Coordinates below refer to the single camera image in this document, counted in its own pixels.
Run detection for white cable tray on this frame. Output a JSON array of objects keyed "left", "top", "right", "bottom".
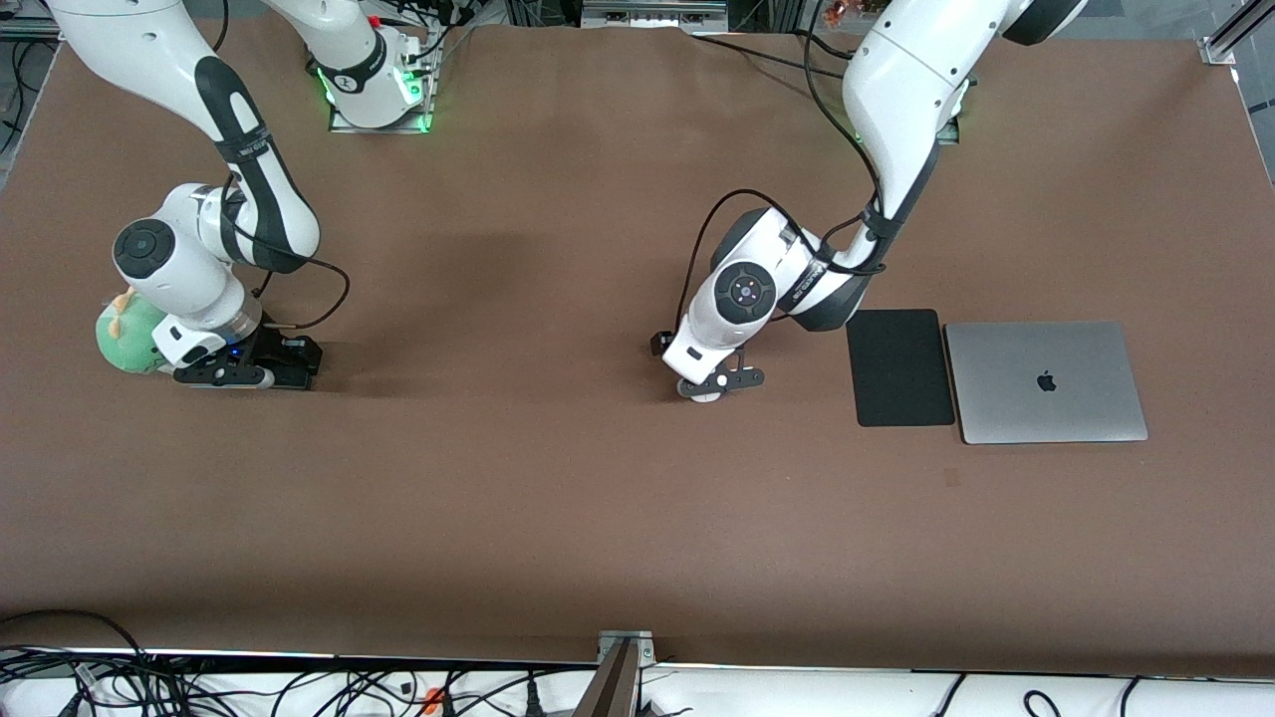
[{"left": 0, "top": 649, "right": 1275, "bottom": 717}]

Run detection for dark metal post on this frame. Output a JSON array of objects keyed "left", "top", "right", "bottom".
[{"left": 573, "top": 639, "right": 643, "bottom": 717}]

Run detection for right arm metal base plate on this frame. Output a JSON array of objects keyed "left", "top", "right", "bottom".
[{"left": 327, "top": 60, "right": 435, "bottom": 135}]

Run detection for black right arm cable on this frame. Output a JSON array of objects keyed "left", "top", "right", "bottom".
[{"left": 221, "top": 174, "right": 352, "bottom": 330}]

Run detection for grey metal box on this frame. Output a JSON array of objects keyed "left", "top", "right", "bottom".
[{"left": 581, "top": 0, "right": 730, "bottom": 33}]

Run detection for silver closed laptop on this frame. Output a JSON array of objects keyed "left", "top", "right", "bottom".
[{"left": 943, "top": 320, "right": 1150, "bottom": 446}]

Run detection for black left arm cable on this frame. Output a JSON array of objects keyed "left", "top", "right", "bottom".
[{"left": 673, "top": 0, "right": 890, "bottom": 345}]

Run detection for tangled black cables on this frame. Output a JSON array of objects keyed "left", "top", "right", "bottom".
[{"left": 0, "top": 609, "right": 599, "bottom": 717}]

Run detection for metal table edge bracket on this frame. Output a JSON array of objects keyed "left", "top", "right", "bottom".
[{"left": 598, "top": 629, "right": 656, "bottom": 666}]

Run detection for black mouse pad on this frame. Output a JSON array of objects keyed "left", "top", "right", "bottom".
[{"left": 844, "top": 308, "right": 957, "bottom": 429}]

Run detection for black cable on table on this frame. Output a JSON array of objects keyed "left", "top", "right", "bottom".
[{"left": 690, "top": 33, "right": 850, "bottom": 79}]

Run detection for green dinosaur plush toy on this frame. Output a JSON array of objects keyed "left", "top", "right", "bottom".
[{"left": 95, "top": 287, "right": 170, "bottom": 375}]

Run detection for aluminium frame profile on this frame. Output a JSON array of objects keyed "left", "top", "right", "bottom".
[
  {"left": 1200, "top": 0, "right": 1275, "bottom": 67},
  {"left": 0, "top": 0, "right": 56, "bottom": 42}
]

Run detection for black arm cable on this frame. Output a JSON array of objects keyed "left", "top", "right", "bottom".
[
  {"left": 221, "top": 174, "right": 352, "bottom": 330},
  {"left": 673, "top": 0, "right": 890, "bottom": 345}
]

